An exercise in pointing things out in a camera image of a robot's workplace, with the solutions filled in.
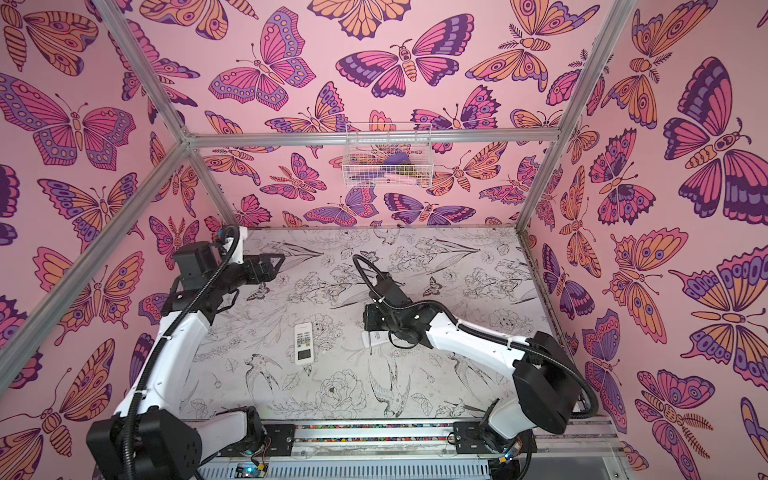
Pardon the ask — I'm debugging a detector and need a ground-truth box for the white AC remote control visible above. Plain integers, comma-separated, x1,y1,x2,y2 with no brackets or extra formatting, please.
361,331,389,354

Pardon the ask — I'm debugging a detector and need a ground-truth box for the aluminium front rail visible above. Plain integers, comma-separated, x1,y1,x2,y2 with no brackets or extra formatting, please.
197,418,633,479

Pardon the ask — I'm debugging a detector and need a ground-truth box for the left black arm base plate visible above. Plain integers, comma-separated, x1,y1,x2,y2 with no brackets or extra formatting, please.
222,424,296,457

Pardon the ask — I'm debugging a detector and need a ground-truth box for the small white remote control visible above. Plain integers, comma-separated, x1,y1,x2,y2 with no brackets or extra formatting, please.
294,322,314,365

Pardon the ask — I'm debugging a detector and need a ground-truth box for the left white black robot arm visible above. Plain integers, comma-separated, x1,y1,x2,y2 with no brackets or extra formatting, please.
86,225,285,479

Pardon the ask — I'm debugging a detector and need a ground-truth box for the purple item in basket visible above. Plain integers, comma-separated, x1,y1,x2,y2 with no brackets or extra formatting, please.
382,151,411,170

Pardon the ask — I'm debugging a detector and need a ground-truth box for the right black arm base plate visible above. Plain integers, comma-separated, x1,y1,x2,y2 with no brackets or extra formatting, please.
451,421,538,458

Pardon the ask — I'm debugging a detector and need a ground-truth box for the small green circuit board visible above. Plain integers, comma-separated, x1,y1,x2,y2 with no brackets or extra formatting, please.
235,463,267,479

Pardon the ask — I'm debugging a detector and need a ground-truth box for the white wire basket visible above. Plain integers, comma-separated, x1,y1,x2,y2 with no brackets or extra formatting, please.
340,122,434,189

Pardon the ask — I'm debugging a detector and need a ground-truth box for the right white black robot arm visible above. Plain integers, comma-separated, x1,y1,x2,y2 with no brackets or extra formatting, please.
352,254,599,456

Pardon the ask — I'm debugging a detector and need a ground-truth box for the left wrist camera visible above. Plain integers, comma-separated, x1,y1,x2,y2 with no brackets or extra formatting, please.
221,225,248,264

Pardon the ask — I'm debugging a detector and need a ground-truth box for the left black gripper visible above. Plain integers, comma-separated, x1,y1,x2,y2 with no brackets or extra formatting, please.
206,253,283,299

